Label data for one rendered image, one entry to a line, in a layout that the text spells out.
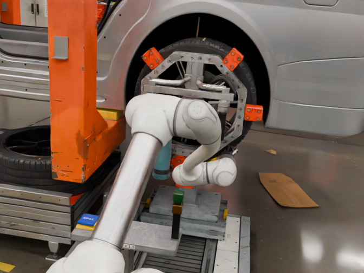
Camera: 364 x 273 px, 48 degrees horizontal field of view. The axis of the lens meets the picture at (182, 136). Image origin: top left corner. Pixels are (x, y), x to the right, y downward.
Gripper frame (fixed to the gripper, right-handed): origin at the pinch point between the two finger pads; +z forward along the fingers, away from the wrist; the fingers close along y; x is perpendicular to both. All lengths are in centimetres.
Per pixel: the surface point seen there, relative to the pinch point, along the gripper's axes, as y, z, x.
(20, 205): -95, -34, 48
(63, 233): -88, -34, 23
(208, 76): 12.2, 20.9, 34.8
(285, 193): -12, 90, -78
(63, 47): -16, -42, 87
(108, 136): -45, -7, 46
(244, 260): -28, -17, -51
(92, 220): -47, -65, 25
